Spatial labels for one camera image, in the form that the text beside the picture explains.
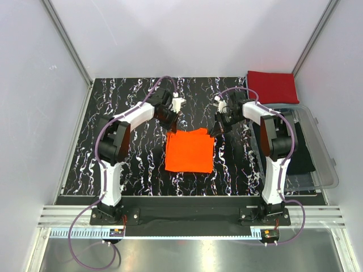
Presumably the red folded t-shirt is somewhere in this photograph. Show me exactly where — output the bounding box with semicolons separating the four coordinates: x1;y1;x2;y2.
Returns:
247;71;299;104

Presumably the clear plastic bin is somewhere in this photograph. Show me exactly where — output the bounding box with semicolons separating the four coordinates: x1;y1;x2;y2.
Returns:
266;104;339;193

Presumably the aluminium frame post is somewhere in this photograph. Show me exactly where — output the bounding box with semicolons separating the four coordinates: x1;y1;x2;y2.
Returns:
40;0;94;88
292;0;341;78

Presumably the orange t-shirt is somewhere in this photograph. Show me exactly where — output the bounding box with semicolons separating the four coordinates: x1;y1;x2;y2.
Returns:
165;128;214;173

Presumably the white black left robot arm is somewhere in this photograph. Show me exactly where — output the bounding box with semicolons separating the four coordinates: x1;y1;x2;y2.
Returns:
95;89;186;224

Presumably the left aluminium frame post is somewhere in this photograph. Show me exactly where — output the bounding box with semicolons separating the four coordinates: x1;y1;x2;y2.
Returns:
40;0;94;88

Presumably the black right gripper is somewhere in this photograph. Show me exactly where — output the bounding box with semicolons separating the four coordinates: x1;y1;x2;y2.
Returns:
210;111;245;138

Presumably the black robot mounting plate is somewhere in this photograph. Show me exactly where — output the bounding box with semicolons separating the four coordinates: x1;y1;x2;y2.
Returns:
90;206;292;227

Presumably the slotted cable duct rail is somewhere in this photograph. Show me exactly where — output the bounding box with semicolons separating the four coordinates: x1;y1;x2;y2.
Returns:
50;227;276;241

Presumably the black folded t-shirt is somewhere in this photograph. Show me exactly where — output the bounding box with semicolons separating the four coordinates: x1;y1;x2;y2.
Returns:
287;122;315;176

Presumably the right aluminium frame post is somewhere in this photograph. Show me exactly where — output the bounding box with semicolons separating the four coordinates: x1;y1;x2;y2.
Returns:
292;0;341;78

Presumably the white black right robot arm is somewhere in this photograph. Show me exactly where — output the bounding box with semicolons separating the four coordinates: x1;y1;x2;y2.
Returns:
209;87;298;225

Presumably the aluminium extrusion rail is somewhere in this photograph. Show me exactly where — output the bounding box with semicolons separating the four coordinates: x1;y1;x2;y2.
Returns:
39;205;345;228

